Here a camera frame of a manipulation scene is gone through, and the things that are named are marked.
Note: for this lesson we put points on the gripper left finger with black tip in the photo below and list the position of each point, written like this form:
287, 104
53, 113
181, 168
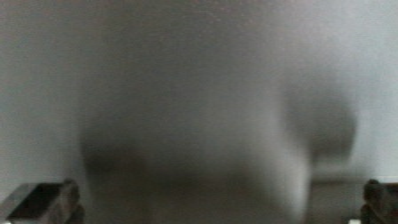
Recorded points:
44, 203

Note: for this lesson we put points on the gripper right finger with black tip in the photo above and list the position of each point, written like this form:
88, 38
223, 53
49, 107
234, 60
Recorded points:
380, 211

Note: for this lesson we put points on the white cabinet body box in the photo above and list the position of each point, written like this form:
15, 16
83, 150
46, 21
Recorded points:
207, 105

